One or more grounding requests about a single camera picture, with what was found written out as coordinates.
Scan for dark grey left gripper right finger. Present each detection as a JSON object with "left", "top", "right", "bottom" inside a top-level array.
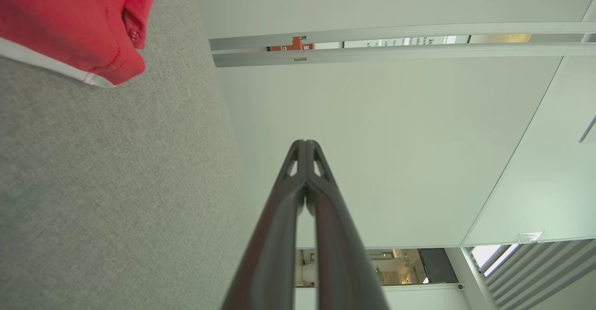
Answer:
[{"left": 306, "top": 140, "right": 389, "bottom": 310}]

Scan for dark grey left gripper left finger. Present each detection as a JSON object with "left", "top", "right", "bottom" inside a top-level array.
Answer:
[{"left": 221, "top": 140, "right": 306, "bottom": 310}]

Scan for red shorts white hem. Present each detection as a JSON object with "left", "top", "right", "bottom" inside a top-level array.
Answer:
[{"left": 0, "top": 0, "right": 161, "bottom": 88}]

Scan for white window pillar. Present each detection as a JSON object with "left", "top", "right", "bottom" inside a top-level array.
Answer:
[{"left": 445, "top": 247, "right": 499, "bottom": 310}]

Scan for grey window blinds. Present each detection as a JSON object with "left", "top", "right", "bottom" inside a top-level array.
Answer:
[{"left": 484, "top": 239, "right": 596, "bottom": 310}]

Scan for grey metal partition post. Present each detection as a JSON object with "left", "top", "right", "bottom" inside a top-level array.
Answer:
[
  {"left": 209, "top": 21, "right": 596, "bottom": 51},
  {"left": 213, "top": 42, "right": 596, "bottom": 67}
]

